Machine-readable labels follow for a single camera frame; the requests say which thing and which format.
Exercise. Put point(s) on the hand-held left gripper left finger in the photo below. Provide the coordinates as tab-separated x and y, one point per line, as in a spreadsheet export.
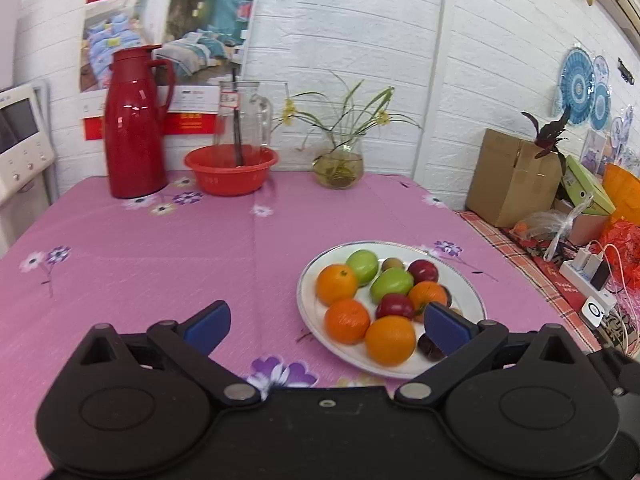
207	325

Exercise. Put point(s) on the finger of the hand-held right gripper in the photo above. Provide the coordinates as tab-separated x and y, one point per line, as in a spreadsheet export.
620	375

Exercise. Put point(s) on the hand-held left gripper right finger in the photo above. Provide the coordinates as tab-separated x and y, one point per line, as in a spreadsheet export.
445	327

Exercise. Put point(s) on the brown kiwi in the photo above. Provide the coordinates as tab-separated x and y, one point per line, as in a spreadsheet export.
456	311
391	263

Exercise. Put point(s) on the dark purple plum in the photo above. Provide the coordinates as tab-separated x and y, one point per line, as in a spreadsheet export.
427	349
446	296

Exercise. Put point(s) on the tangerine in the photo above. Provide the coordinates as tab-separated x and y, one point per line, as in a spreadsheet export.
347	321
425	294

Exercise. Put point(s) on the red plum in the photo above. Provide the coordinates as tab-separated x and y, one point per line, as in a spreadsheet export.
423	271
395	306

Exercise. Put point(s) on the smooth orange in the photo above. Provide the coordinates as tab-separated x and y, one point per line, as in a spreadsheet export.
337	285
390	340

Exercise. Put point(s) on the green apple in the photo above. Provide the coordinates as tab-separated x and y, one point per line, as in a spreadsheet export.
362	266
391	285

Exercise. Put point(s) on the white plate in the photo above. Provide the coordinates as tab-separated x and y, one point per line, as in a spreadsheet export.
312	310

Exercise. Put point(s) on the white square device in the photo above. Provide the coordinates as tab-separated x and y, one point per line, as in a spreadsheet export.
595	310

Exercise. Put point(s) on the pink floral tablecloth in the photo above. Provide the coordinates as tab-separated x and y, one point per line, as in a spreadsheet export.
175	250

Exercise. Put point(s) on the red checkered cloth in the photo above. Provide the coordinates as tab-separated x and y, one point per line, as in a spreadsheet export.
515	255

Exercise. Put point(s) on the black charger plug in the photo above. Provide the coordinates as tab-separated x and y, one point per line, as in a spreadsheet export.
601	275

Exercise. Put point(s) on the white power strip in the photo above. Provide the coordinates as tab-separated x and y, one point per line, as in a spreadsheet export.
572	272

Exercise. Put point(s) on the white charger plug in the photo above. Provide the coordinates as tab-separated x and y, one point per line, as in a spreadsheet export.
582	259

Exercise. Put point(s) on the red bag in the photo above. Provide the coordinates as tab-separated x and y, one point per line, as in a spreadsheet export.
622	245

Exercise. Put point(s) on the clear plastic bag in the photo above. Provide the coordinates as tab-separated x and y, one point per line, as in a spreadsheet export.
545	222

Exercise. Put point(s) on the red plastic basin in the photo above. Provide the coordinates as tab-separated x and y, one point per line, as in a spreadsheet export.
230	180

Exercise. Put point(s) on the pink box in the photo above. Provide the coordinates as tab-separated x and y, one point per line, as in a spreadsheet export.
585	227

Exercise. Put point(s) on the cardboard box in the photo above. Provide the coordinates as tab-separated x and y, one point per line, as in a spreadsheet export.
505	185

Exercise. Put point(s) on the orange bag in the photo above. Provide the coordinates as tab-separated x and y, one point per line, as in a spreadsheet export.
622	192

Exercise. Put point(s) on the green box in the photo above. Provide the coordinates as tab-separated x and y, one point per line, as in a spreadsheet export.
582	187

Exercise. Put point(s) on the glass vase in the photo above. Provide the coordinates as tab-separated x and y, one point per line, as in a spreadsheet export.
337	167

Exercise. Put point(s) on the black stirring stick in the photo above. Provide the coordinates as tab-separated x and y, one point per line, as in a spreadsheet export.
236	130

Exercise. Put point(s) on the red thermos jug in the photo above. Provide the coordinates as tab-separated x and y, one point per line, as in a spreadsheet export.
132	140

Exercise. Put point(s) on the glass pitcher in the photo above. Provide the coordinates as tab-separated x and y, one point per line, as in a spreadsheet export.
250	120

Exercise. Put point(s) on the yellow flower plant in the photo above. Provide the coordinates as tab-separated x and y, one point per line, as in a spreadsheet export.
382	117

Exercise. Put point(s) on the dark purple plant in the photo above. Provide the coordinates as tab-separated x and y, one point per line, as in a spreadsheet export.
550	132

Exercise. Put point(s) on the white appliance with screen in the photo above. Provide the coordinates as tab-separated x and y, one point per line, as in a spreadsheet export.
25	160

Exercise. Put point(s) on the white water purifier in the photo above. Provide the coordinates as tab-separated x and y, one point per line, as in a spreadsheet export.
10	35

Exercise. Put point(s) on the small blue round wall ornament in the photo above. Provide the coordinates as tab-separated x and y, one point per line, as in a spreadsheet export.
600	105
600	70

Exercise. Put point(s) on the large blue round wall ornament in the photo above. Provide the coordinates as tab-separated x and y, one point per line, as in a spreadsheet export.
577	85

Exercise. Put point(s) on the wall poster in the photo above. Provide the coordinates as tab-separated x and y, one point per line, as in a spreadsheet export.
200	20

